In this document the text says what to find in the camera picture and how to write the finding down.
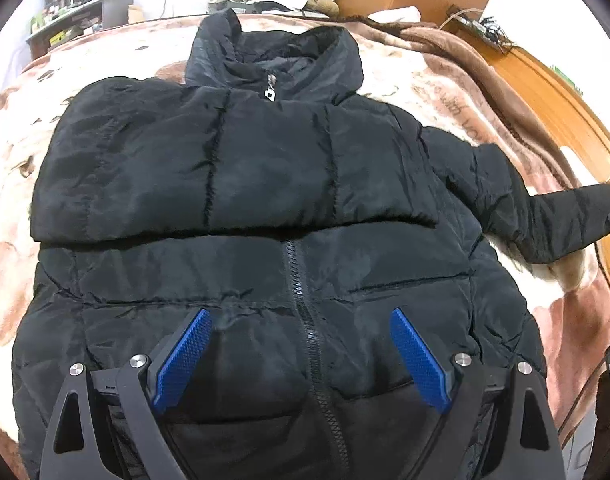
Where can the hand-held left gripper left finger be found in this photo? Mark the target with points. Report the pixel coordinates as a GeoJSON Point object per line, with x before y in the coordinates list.
{"type": "Point", "coordinates": [182, 360]}

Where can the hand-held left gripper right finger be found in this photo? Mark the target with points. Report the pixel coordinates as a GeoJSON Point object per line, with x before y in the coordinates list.
{"type": "Point", "coordinates": [419, 360]}

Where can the black puffer jacket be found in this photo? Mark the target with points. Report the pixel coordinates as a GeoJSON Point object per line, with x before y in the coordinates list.
{"type": "Point", "coordinates": [265, 200]}

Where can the wooden headboard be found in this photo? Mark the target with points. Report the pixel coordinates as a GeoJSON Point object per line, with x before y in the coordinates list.
{"type": "Point", "coordinates": [550, 90]}

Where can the brown fleece blanket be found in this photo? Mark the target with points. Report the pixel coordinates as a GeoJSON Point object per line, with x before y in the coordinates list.
{"type": "Point", "coordinates": [485, 65]}

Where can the beige brown patterned blanket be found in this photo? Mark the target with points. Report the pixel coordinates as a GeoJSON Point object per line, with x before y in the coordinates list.
{"type": "Point", "coordinates": [15, 170]}

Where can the white cloth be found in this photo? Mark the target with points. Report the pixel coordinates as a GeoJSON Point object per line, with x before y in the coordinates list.
{"type": "Point", "coordinates": [402, 14]}

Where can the cluttered grey shelf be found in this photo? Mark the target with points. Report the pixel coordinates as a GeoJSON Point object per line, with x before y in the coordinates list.
{"type": "Point", "coordinates": [85, 15]}

